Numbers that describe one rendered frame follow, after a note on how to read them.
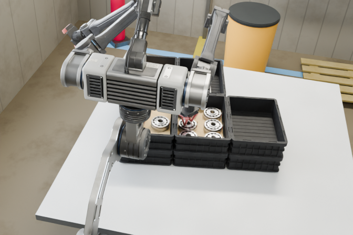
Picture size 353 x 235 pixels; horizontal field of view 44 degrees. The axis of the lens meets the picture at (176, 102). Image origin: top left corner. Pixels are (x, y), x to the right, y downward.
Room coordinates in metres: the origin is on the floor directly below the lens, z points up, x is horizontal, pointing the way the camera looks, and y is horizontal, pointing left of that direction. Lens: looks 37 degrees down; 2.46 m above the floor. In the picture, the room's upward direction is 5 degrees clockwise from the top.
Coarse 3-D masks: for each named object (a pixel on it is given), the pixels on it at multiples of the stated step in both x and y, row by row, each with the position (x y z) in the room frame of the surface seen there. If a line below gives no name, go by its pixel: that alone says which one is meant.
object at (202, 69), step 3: (192, 69) 1.48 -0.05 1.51; (195, 69) 1.48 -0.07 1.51; (198, 69) 1.48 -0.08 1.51; (201, 69) 1.48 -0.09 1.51; (204, 69) 1.53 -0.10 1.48; (207, 69) 1.54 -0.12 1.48; (204, 72) 1.47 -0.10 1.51; (207, 72) 1.46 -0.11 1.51; (210, 72) 1.46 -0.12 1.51; (210, 81) 1.46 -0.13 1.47; (210, 84) 1.46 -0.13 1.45
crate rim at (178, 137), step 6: (210, 96) 2.11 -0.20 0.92; (216, 96) 2.11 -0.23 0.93; (222, 96) 2.11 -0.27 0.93; (228, 114) 1.94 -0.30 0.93; (228, 120) 1.89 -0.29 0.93; (228, 126) 1.83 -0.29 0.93; (174, 132) 1.77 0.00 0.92; (228, 132) 1.79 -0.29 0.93; (180, 138) 1.72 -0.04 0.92; (186, 138) 1.72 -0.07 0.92; (192, 138) 1.72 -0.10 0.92; (198, 138) 1.72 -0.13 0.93; (204, 138) 1.72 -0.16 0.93; (210, 138) 1.72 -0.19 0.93; (216, 138) 1.73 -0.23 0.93; (222, 138) 1.73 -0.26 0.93; (228, 138) 1.74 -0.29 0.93
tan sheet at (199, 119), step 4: (200, 112) 2.07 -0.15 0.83; (196, 116) 2.02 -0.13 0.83; (200, 116) 2.03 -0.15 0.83; (196, 120) 1.99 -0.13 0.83; (200, 120) 1.99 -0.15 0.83; (204, 120) 1.99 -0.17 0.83; (220, 120) 2.01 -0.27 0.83; (196, 124) 1.95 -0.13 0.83; (200, 124) 1.95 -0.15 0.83; (196, 128) 1.92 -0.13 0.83; (200, 128) 1.92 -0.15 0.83; (196, 132) 1.88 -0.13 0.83; (200, 132) 1.88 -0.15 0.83; (204, 132) 1.89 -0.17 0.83
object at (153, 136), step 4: (172, 120) 1.85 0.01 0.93; (172, 124) 1.81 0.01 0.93; (172, 128) 1.78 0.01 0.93; (172, 132) 1.75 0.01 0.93; (152, 136) 1.72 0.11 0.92; (156, 136) 1.72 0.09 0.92; (160, 136) 1.72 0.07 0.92; (164, 136) 1.72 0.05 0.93; (168, 136) 1.72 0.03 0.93; (172, 136) 1.72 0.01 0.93
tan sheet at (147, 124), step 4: (152, 112) 2.03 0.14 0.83; (156, 112) 2.03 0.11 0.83; (160, 112) 2.03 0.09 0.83; (152, 116) 1.99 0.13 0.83; (164, 116) 2.00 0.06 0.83; (168, 116) 2.00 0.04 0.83; (148, 120) 1.95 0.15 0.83; (144, 124) 1.91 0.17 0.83; (148, 124) 1.92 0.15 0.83; (148, 128) 1.88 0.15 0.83; (152, 132) 1.85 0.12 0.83; (156, 132) 1.85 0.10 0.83; (160, 132) 1.86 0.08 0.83; (164, 132) 1.86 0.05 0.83; (168, 132) 1.86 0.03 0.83
